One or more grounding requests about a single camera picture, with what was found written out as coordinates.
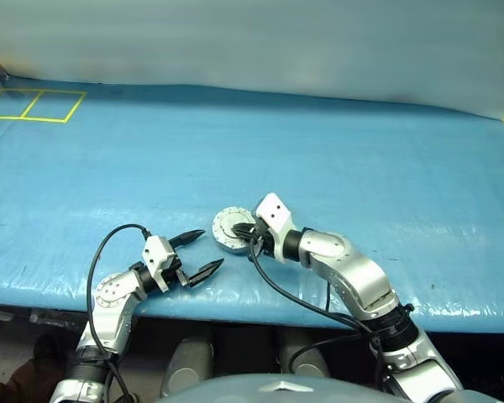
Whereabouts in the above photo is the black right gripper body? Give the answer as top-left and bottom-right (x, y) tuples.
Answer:
(247, 220), (277, 258)

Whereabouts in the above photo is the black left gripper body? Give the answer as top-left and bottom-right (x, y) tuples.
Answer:
(162, 250), (192, 289)

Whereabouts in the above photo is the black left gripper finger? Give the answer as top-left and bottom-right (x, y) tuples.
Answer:
(184, 258), (226, 288)
(169, 228), (207, 249)

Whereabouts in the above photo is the motor stator with copper windings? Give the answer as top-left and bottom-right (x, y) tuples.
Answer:
(212, 205), (258, 254)

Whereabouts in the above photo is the grey rounded robot leg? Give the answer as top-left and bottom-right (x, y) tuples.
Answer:
(279, 329), (331, 378)
(161, 331), (216, 398)

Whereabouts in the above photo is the blue plastic table cover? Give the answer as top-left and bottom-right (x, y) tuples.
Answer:
(0, 71), (504, 335)

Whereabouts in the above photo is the grey robot torso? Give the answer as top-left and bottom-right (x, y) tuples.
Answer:
(155, 374), (404, 403)

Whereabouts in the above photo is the yellow tape double square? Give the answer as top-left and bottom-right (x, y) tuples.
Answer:
(0, 87), (87, 124)

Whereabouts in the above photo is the dark brown rounded object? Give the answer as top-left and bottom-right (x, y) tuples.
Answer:
(0, 333), (68, 403)

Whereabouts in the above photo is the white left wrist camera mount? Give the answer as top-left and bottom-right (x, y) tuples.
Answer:
(141, 235), (182, 294)

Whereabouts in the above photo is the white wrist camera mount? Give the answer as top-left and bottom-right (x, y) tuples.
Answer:
(141, 235), (182, 294)
(255, 192), (300, 264)

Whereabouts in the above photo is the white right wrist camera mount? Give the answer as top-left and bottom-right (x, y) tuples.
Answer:
(255, 192), (300, 264)

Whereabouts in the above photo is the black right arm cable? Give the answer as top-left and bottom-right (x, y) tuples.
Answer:
(247, 242), (390, 394)

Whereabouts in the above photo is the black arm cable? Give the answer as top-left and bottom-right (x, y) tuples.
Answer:
(86, 224), (153, 403)
(247, 242), (390, 394)

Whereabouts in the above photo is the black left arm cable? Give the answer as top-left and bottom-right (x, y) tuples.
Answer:
(86, 224), (153, 403)

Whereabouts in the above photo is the metal table frame rail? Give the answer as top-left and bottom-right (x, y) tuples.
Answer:
(0, 305), (83, 327)

